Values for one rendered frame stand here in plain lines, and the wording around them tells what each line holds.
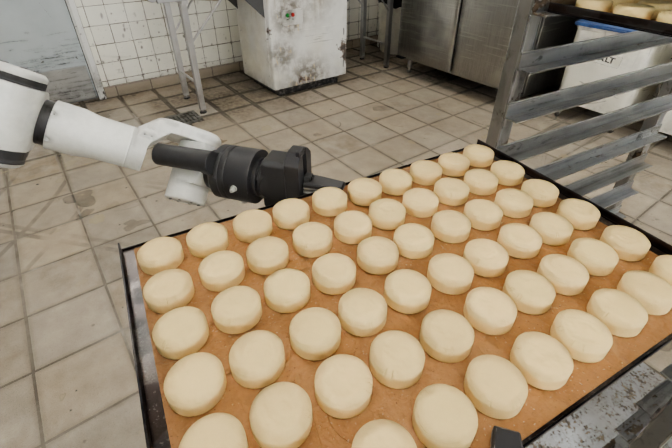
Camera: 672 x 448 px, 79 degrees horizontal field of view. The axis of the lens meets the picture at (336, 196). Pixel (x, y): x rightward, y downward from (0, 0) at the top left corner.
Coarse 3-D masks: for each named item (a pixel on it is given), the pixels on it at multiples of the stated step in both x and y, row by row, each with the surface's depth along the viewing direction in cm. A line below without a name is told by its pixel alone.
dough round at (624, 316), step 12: (600, 300) 42; (612, 300) 42; (624, 300) 42; (636, 300) 42; (588, 312) 42; (600, 312) 41; (612, 312) 40; (624, 312) 40; (636, 312) 40; (612, 324) 40; (624, 324) 39; (636, 324) 39; (624, 336) 40
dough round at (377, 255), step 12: (372, 240) 49; (384, 240) 49; (360, 252) 48; (372, 252) 48; (384, 252) 48; (396, 252) 48; (360, 264) 48; (372, 264) 46; (384, 264) 46; (396, 264) 48
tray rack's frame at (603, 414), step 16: (656, 96) 106; (608, 208) 125; (640, 368) 130; (624, 384) 126; (640, 384) 126; (656, 384) 126; (592, 400) 122; (608, 400) 122; (624, 400) 122; (576, 416) 118; (592, 416) 118; (608, 416) 118; (624, 416) 118; (560, 432) 114; (576, 432) 114; (592, 432) 114; (608, 432) 114
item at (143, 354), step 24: (480, 144) 73; (528, 168) 65; (600, 216) 57; (144, 312) 43; (144, 336) 40; (144, 360) 38; (144, 384) 36; (600, 384) 36; (144, 408) 34; (576, 408) 34; (144, 432) 32
